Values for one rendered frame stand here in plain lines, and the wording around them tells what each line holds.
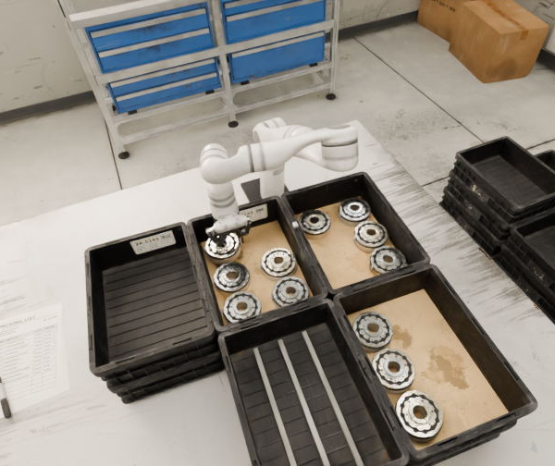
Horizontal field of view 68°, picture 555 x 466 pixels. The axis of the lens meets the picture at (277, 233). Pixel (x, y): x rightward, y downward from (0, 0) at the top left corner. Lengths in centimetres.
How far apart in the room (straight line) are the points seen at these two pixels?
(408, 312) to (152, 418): 74
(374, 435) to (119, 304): 76
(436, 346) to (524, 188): 119
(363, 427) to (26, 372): 96
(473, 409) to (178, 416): 74
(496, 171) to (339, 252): 115
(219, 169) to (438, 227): 88
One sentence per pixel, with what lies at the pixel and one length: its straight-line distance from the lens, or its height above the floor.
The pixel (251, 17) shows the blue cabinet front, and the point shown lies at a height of 74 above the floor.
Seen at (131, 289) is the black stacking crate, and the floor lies 83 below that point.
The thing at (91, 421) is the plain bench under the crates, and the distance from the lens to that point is 131.
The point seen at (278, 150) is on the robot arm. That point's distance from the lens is 101.
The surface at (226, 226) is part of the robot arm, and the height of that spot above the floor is 103.
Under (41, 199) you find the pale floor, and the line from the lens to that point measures 314.
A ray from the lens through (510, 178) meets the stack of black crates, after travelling 222.
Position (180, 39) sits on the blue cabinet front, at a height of 70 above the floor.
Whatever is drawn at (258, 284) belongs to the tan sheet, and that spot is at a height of 83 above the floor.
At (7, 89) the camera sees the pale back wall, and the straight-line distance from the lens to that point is 392.
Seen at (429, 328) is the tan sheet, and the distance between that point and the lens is 119.
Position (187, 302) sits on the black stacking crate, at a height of 83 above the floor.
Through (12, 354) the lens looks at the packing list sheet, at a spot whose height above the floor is 70.
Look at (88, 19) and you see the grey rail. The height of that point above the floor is 92.
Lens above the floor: 184
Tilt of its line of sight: 49 degrees down
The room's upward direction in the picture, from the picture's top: 5 degrees counter-clockwise
